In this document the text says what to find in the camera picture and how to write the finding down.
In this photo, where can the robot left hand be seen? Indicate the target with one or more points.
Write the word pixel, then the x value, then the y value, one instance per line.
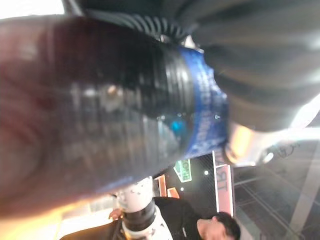
pixel 255 62

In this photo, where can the dark cola bottle blue label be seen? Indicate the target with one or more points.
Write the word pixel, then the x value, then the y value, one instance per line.
pixel 105 105

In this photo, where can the black banner with red letters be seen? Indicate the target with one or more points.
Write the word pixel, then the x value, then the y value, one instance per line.
pixel 202 185

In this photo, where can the person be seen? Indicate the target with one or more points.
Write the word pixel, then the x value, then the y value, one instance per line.
pixel 182 220

